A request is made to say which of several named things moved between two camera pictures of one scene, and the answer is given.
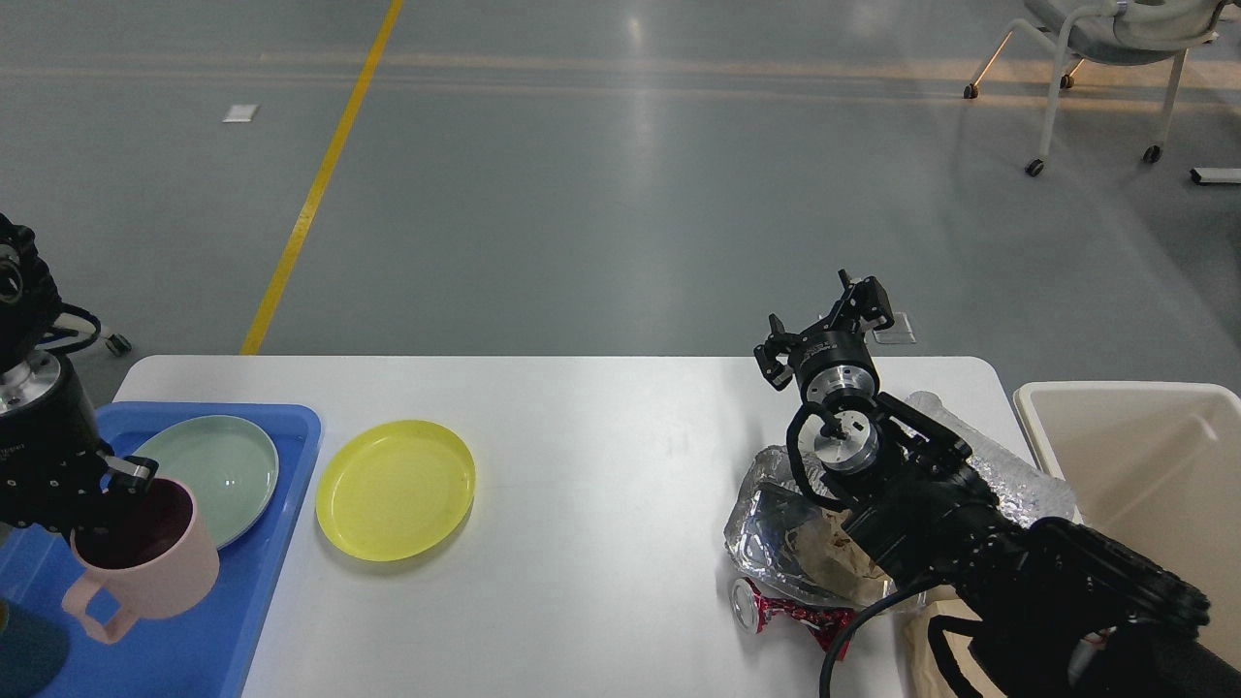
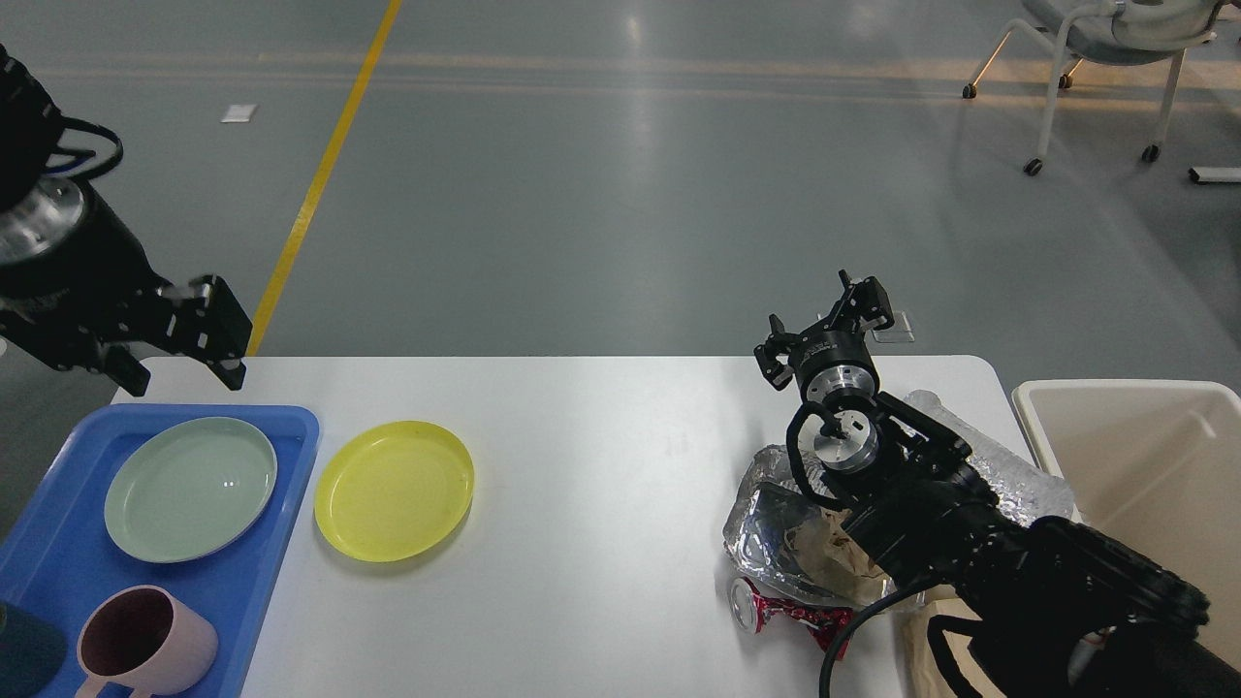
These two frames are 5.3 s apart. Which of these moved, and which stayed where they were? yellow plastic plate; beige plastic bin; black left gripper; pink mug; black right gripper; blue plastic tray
Moved: pink mug; black left gripper
Stayed: yellow plastic plate; black right gripper; beige plastic bin; blue plastic tray
